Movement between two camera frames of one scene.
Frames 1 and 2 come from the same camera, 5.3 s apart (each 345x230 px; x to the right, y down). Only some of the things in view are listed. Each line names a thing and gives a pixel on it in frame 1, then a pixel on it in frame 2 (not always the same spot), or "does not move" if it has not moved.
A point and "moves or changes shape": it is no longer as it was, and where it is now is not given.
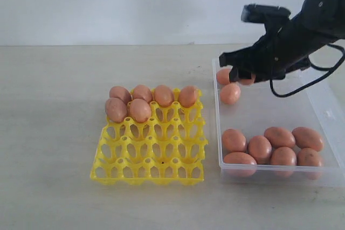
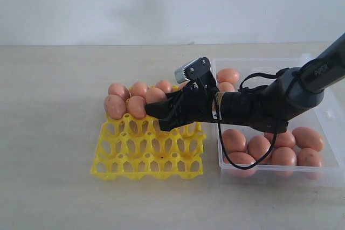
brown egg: (309, 157) does not move
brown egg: (248, 81) → (154, 95)
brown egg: (306, 137) does not move
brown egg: (238, 158) does not move
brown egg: (283, 155) does not move
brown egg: (278, 137) does not move
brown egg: (222, 76) does not move
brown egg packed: (187, 96) moves or changes shape
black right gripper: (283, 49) → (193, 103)
